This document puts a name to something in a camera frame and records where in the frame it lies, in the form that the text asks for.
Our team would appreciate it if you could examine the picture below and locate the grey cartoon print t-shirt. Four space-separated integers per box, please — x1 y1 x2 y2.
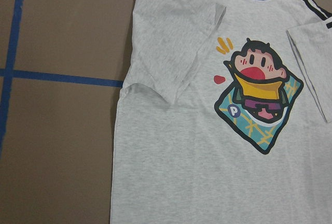
110 0 331 223

